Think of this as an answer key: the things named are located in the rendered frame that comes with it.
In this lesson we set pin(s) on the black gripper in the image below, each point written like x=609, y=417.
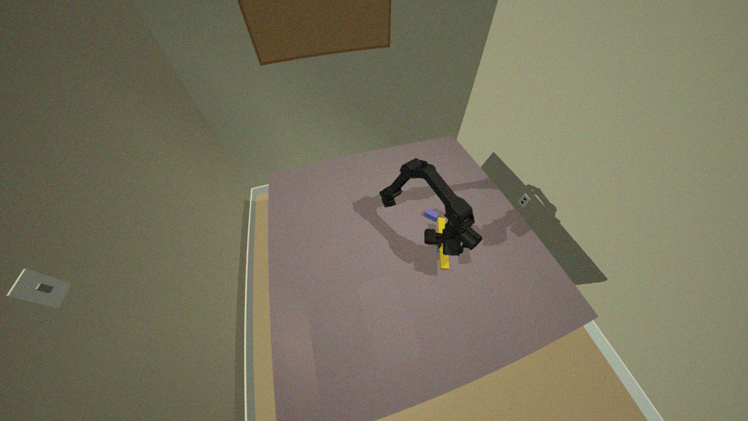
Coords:
x=431, y=237

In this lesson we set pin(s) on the yellow long bar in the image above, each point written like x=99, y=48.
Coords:
x=444, y=263

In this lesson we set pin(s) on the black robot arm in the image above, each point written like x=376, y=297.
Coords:
x=456, y=208

